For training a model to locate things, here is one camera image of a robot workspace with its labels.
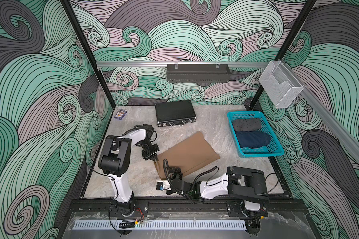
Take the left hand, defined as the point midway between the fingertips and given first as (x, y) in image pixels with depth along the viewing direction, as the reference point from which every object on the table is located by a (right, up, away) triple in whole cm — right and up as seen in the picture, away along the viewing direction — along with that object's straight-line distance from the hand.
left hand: (158, 158), depth 89 cm
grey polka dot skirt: (+61, +20, +12) cm, 65 cm away
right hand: (+5, -8, -7) cm, 12 cm away
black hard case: (+10, +28, +22) cm, 37 cm away
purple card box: (-32, +28, +25) cm, 50 cm away
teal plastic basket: (+71, +6, +1) cm, 72 cm away
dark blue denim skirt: (+59, +11, +4) cm, 60 cm away
